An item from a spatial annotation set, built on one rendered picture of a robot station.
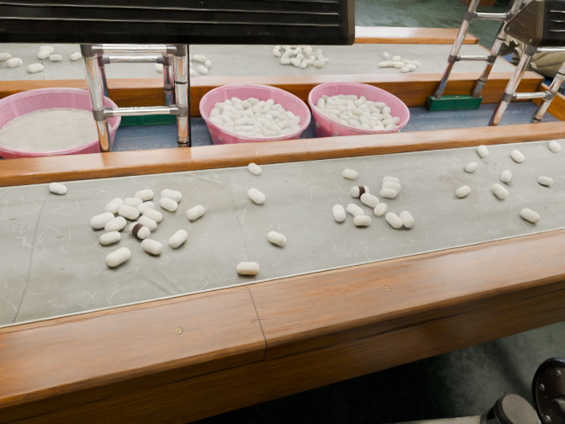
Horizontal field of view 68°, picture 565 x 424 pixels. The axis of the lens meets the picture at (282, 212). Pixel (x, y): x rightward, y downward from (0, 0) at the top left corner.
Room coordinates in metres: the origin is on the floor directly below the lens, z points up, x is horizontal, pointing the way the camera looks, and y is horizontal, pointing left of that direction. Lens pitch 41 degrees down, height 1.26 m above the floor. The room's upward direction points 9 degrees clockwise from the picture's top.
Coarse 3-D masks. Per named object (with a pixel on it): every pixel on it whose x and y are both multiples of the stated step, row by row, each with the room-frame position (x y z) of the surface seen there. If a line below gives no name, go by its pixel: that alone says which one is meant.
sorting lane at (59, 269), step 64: (0, 192) 0.52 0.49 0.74; (128, 192) 0.58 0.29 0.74; (192, 192) 0.61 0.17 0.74; (320, 192) 0.67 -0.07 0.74; (448, 192) 0.75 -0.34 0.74; (512, 192) 0.79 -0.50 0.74; (0, 256) 0.39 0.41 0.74; (64, 256) 0.41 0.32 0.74; (192, 256) 0.45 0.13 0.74; (256, 256) 0.47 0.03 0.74; (320, 256) 0.50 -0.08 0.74; (384, 256) 0.52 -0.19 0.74; (0, 320) 0.29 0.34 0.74
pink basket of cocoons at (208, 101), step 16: (208, 96) 0.95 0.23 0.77; (224, 96) 1.00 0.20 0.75; (256, 96) 1.04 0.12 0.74; (272, 96) 1.04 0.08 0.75; (288, 96) 1.02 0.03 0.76; (208, 112) 0.92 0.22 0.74; (304, 112) 0.96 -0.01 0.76; (208, 128) 0.86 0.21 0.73; (304, 128) 0.87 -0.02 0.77; (224, 144) 0.82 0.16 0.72
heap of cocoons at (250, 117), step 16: (224, 112) 0.93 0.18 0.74; (240, 112) 0.94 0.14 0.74; (256, 112) 0.96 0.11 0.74; (272, 112) 0.96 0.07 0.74; (288, 112) 0.98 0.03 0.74; (224, 128) 0.85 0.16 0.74; (240, 128) 0.86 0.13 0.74; (256, 128) 0.87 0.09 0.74; (272, 128) 0.89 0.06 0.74; (288, 128) 0.92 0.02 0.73
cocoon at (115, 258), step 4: (120, 248) 0.42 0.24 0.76; (124, 248) 0.42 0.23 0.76; (112, 252) 0.41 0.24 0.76; (116, 252) 0.41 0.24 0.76; (120, 252) 0.41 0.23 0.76; (124, 252) 0.42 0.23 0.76; (128, 252) 0.42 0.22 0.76; (108, 256) 0.41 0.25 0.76; (112, 256) 0.41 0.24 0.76; (116, 256) 0.41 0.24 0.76; (120, 256) 0.41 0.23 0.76; (124, 256) 0.41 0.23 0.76; (128, 256) 0.42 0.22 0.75; (108, 260) 0.40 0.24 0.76; (112, 260) 0.40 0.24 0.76; (116, 260) 0.40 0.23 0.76; (120, 260) 0.41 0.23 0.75; (124, 260) 0.41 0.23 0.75; (108, 264) 0.40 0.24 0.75; (112, 264) 0.40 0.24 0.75; (116, 264) 0.40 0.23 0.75
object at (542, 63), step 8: (520, 56) 3.17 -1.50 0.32; (536, 56) 3.18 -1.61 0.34; (544, 56) 3.15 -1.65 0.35; (552, 56) 3.11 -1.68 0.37; (560, 56) 3.08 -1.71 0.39; (512, 64) 3.22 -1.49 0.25; (536, 64) 3.14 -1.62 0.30; (544, 64) 3.11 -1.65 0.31; (552, 64) 3.09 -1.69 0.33; (560, 64) 3.07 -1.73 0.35; (536, 72) 3.16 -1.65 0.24; (544, 72) 3.11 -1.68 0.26; (552, 72) 3.07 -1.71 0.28
